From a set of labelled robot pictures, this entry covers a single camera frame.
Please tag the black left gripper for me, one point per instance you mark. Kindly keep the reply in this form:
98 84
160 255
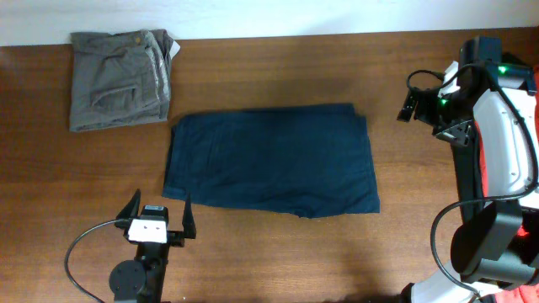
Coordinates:
177 237

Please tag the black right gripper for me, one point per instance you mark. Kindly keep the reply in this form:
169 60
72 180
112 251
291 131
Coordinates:
458 134

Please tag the dark navy blue shorts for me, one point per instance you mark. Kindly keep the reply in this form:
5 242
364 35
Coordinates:
313 161

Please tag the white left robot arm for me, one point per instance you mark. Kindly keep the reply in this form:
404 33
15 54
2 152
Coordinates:
141 279

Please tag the folded grey cargo shorts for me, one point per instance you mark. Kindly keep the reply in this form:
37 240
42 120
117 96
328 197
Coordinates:
120 80

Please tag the red t-shirt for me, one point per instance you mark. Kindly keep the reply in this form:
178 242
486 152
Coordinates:
524 293

